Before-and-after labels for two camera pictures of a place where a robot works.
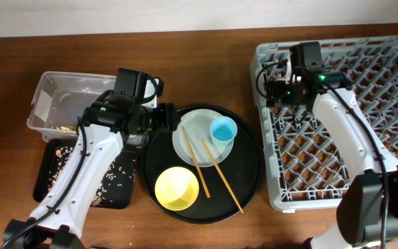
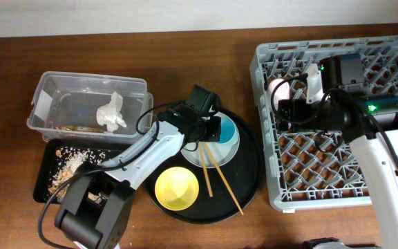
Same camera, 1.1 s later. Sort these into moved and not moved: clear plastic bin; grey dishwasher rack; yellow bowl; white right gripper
Moved: white right gripper
Not moved: clear plastic bin; yellow bowl; grey dishwasher rack
